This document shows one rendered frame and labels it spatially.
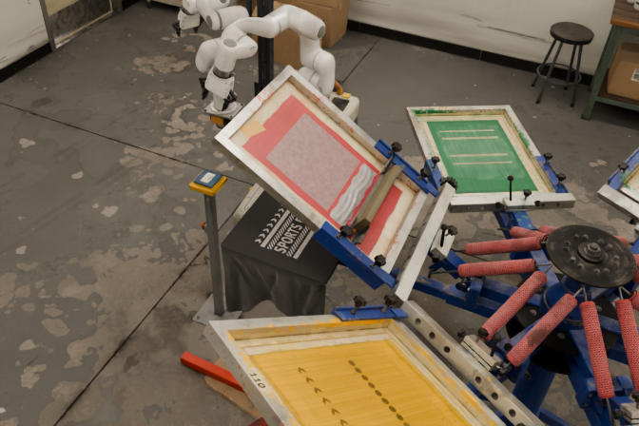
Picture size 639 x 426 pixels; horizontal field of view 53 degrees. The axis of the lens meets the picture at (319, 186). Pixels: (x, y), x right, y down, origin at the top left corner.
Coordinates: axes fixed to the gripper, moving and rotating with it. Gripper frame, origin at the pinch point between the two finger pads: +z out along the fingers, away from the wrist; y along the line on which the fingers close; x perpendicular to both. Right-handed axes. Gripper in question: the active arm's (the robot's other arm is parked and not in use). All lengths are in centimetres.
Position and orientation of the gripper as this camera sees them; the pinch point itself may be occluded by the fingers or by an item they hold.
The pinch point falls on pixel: (214, 102)
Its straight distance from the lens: 254.8
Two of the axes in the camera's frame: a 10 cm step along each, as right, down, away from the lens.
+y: -8.6, -5.0, 0.9
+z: -3.1, 6.5, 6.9
